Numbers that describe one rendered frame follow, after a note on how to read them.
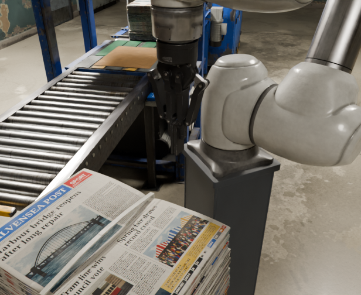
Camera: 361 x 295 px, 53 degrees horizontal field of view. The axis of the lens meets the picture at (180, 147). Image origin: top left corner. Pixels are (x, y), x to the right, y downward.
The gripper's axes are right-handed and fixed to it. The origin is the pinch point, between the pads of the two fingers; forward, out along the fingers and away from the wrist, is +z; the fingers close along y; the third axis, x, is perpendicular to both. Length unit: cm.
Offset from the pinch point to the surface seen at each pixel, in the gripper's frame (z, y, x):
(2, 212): 35, -53, -14
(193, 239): 10.1, 12.5, -14.7
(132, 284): 10.4, 9.1, -27.6
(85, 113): 37, -85, 52
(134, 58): 37, -118, 133
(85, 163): 39, -55, 23
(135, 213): 10.7, -1.0, -14.0
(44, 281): 10.6, -3.0, -34.3
